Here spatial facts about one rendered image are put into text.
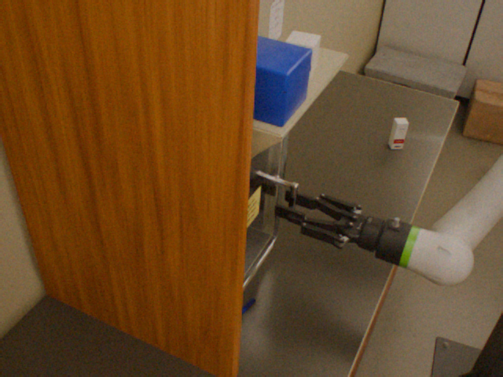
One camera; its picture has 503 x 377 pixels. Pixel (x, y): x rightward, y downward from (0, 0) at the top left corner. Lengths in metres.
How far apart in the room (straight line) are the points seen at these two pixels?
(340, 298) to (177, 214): 0.58
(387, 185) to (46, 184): 1.01
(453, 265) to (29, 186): 0.84
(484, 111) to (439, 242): 2.66
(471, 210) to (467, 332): 1.43
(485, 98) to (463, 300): 1.51
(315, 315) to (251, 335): 0.16
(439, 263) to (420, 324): 1.45
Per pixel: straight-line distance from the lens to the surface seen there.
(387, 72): 3.75
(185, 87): 0.76
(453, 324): 2.67
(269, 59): 0.84
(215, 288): 0.99
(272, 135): 0.83
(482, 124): 3.85
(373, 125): 1.98
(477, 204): 1.28
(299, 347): 1.26
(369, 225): 1.20
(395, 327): 2.57
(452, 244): 1.18
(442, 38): 4.06
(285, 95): 0.82
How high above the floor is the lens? 1.97
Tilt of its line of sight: 40 degrees down
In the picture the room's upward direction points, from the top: 4 degrees clockwise
